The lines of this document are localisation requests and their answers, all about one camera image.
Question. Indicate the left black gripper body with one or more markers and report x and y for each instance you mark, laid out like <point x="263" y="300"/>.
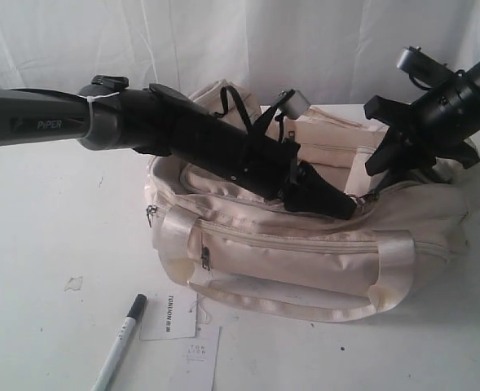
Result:
<point x="258" y="164"/>

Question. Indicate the white tag TONLION text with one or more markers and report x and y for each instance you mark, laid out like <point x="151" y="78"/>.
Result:
<point x="170" y="314"/>

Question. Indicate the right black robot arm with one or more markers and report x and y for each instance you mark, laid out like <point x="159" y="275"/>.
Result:
<point x="436" y="125"/>

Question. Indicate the clear tape scrap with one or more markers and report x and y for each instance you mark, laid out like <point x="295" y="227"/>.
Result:
<point x="74" y="284"/>

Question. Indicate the white backdrop curtain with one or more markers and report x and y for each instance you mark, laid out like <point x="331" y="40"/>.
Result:
<point x="332" y="51"/>

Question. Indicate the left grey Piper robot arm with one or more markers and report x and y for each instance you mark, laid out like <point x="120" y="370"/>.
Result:
<point x="157" y="120"/>

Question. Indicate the white square hang tag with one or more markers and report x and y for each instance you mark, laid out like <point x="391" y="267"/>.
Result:
<point x="196" y="363"/>

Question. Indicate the white marker black cap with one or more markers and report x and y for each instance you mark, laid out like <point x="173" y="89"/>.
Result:
<point x="120" y="343"/>

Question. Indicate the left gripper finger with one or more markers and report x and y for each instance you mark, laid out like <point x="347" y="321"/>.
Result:
<point x="307" y="192"/>

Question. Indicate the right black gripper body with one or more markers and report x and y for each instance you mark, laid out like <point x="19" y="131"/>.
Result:
<point x="437" y="125"/>

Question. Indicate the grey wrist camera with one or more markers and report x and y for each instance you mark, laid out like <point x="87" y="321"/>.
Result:
<point x="423" y="71"/>
<point x="291" y="104"/>

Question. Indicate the cream fabric duffel bag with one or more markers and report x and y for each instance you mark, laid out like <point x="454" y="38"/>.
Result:
<point x="233" y="247"/>

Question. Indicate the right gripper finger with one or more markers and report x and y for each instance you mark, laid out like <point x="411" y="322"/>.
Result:
<point x="391" y="154"/>
<point x="386" y="111"/>

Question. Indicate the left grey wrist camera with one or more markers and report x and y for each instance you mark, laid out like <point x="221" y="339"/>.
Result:
<point x="291" y="104"/>

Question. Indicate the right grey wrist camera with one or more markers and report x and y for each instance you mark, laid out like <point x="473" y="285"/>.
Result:
<point x="423" y="71"/>

